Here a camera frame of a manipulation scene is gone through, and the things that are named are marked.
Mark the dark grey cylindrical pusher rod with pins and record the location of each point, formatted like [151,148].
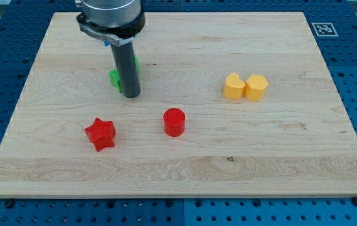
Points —
[125,63]

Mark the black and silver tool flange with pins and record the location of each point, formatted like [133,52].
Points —
[115,36]

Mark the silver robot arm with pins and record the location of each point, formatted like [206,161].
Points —
[117,22]

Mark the red star block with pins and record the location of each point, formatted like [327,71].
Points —
[101,134]

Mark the green block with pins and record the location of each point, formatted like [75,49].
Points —
[114,75]

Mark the red cylinder block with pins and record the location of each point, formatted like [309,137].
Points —
[174,122]

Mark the yellow heart block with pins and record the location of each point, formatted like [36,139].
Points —
[234,86]

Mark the light wooden board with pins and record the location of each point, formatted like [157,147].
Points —
[296,142]

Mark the yellow hexagon block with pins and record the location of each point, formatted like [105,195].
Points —
[255,87]

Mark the white fiducial marker tag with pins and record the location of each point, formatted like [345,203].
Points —
[324,29]

